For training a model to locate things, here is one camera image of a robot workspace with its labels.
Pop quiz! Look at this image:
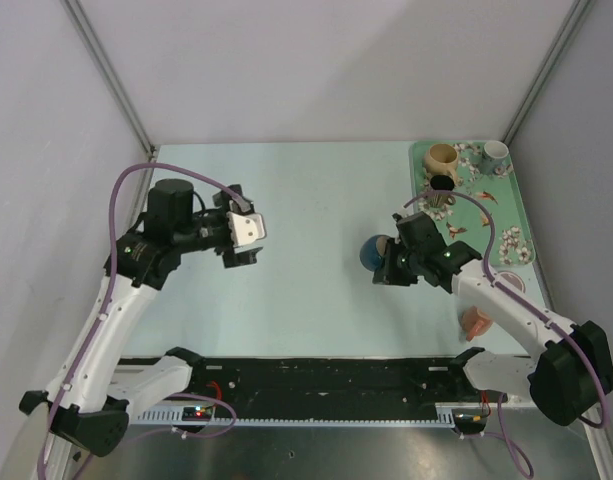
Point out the black striped mug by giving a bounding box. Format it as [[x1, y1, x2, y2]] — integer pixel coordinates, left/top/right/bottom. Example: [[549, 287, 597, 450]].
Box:
[[427, 175, 456, 209]]

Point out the aluminium frame post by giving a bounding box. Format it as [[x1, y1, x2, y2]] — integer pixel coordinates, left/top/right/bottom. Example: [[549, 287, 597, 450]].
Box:
[[502, 0, 596, 145], [60, 0, 155, 159]]

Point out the left aluminium frame post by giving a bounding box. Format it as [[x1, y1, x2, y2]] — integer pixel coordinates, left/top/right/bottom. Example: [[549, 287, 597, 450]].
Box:
[[60, 0, 155, 159]]

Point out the beige wooden mug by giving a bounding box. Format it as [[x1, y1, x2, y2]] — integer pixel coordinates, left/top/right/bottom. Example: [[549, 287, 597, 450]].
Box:
[[423, 143, 460, 184]]

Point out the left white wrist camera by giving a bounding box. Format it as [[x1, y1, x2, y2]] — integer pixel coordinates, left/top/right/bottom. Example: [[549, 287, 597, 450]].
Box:
[[226, 212, 267, 248]]

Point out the right aluminium frame post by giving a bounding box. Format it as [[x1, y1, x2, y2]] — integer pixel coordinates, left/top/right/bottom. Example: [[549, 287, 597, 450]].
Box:
[[502, 0, 596, 145]]

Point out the salmon pink mug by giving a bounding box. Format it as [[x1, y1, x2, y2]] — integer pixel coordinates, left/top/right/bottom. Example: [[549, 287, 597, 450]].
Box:
[[460, 306, 493, 342]]

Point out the blue mug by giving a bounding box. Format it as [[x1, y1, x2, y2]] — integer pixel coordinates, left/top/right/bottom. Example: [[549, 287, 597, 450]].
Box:
[[359, 235, 389, 272]]

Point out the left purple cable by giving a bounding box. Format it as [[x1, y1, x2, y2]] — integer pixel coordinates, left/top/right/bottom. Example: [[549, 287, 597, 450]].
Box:
[[35, 163, 252, 480]]

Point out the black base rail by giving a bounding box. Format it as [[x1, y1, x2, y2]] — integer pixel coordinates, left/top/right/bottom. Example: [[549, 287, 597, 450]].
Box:
[[187, 357, 482, 410]]

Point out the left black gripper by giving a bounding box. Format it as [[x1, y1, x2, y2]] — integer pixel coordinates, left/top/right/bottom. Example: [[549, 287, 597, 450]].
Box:
[[175, 185, 261, 266]]

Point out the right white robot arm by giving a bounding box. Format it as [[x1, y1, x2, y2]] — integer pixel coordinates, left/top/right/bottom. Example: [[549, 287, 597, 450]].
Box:
[[360, 212, 613, 426]]

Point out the mauve purple mug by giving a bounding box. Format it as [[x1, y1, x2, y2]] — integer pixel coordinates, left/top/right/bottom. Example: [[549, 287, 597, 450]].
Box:
[[498, 271, 526, 293]]

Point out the grey mug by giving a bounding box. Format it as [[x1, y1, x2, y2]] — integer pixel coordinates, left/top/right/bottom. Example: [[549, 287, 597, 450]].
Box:
[[479, 140, 509, 175]]

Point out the slotted cable duct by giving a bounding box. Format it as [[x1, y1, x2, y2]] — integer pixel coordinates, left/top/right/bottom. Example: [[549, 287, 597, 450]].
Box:
[[133, 399, 454, 428]]

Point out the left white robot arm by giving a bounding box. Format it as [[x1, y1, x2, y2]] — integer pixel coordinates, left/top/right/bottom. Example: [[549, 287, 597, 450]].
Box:
[[19, 179, 266, 457]]

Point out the green floral tray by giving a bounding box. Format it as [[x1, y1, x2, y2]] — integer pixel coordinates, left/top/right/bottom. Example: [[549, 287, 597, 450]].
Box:
[[413, 141, 536, 268]]

